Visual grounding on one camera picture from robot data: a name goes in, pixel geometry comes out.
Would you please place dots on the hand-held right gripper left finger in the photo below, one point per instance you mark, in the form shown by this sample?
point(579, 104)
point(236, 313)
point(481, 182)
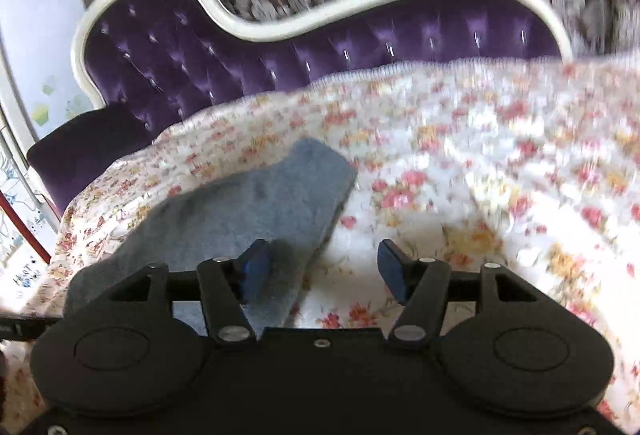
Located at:
point(255, 267)

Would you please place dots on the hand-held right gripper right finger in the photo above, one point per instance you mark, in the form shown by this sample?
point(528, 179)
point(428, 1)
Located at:
point(392, 271)

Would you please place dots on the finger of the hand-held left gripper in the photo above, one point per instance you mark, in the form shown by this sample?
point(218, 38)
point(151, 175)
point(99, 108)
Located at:
point(25, 327)

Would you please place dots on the grey knit garment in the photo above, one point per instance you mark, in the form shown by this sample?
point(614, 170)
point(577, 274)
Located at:
point(250, 195)

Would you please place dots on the red framed drawing board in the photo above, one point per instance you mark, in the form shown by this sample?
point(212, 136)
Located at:
point(20, 235)

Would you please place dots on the floral blanket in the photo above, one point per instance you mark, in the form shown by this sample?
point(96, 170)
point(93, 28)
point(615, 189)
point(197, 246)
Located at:
point(475, 175)

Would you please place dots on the green hexagon wall decals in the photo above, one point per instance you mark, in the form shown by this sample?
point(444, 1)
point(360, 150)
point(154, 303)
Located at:
point(41, 115)

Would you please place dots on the purple tufted sofa white frame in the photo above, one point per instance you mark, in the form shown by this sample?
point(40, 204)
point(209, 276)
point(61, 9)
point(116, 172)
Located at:
point(200, 50)

